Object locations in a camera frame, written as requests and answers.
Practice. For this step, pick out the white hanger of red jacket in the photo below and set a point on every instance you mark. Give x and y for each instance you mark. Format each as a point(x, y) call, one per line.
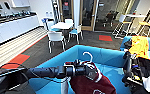
point(90, 56)

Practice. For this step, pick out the red white varsity jacket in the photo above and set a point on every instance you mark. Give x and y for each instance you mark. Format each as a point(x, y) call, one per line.
point(91, 85)

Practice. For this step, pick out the white chair blue seat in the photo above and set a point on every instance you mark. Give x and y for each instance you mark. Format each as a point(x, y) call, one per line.
point(76, 31)
point(69, 22)
point(50, 24)

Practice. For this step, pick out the white dining chair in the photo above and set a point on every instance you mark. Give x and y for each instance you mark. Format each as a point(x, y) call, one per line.
point(56, 36)

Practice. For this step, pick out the white square table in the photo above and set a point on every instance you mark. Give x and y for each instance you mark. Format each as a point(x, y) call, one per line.
point(61, 25)

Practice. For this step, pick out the black office chair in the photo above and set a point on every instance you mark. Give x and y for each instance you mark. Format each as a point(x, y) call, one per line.
point(107, 18)

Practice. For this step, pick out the white bar stool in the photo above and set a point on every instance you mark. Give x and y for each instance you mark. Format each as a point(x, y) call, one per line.
point(121, 25)

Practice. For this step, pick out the wooden framed glass door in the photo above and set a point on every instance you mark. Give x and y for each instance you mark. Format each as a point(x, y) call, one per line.
point(66, 10)
point(89, 13)

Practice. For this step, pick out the orange yellow garment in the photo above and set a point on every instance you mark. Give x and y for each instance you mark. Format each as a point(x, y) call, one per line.
point(139, 46)

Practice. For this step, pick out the white high table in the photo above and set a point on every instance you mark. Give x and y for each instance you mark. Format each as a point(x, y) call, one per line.
point(136, 15)

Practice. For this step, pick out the yellow bar stool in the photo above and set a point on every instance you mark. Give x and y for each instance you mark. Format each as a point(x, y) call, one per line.
point(145, 24)

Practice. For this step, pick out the white kitchen counter cabinets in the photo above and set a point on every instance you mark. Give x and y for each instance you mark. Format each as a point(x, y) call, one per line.
point(11, 30)

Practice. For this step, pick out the white upper kitchen cabinets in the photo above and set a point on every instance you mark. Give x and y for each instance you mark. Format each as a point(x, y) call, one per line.
point(21, 2)

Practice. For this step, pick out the black counter appliance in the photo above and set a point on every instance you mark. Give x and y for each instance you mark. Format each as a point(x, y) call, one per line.
point(7, 5)

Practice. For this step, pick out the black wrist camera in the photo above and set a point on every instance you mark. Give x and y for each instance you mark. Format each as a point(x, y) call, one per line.
point(77, 62)

